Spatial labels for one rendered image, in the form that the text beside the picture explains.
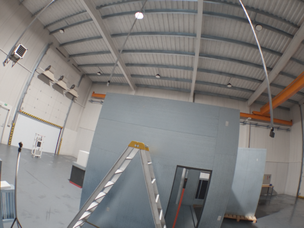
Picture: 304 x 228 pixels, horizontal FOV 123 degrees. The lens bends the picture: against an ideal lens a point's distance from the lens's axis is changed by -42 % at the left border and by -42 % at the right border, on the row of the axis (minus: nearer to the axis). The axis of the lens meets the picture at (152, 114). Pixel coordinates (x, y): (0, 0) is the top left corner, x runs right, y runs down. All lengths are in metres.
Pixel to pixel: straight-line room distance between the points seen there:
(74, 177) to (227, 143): 5.84
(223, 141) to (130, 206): 1.87
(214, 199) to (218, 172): 0.44
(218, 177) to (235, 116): 1.07
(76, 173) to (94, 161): 3.80
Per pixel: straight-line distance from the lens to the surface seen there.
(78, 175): 6.41
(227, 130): 2.46
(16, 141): 11.05
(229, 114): 2.54
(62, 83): 11.36
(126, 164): 2.01
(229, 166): 2.43
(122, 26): 8.31
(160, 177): 2.31
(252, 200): 6.57
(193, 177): 5.83
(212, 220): 2.59
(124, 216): 2.67
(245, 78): 10.30
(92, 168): 2.77
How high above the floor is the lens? 2.22
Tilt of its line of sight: 16 degrees up
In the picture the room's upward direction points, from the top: 12 degrees clockwise
